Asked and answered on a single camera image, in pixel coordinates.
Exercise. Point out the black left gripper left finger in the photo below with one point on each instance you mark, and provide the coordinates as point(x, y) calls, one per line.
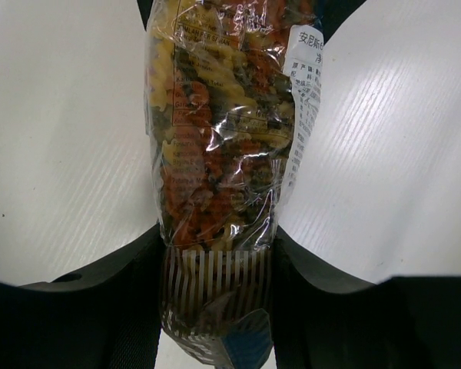
point(104, 315)

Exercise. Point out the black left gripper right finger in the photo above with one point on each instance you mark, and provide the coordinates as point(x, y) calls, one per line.
point(326, 318)

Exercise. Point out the tricolour fusilli pasta bag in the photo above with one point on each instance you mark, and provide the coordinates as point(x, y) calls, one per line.
point(231, 95)

